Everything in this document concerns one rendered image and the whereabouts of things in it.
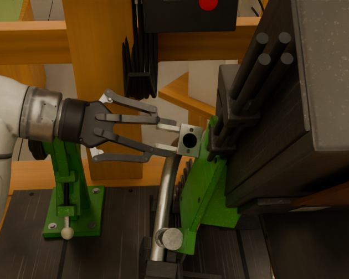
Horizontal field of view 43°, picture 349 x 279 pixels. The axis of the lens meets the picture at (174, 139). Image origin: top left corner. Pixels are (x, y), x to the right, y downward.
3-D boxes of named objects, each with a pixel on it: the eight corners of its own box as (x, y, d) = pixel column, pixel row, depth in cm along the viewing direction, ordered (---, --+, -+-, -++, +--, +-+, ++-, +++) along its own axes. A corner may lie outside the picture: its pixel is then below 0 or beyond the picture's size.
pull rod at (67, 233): (73, 242, 97) (70, 224, 93) (61, 242, 97) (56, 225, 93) (77, 222, 101) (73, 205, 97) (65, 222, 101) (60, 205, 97)
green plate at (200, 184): (225, 252, 80) (270, 167, 67) (182, 246, 79) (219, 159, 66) (217, 204, 89) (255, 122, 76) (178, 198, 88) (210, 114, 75)
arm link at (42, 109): (28, 79, 71) (66, 87, 72) (34, 91, 80) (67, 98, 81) (16, 135, 70) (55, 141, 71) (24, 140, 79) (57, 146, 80)
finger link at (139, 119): (95, 124, 79) (95, 116, 79) (156, 125, 81) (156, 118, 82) (95, 120, 75) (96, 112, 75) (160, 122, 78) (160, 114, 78)
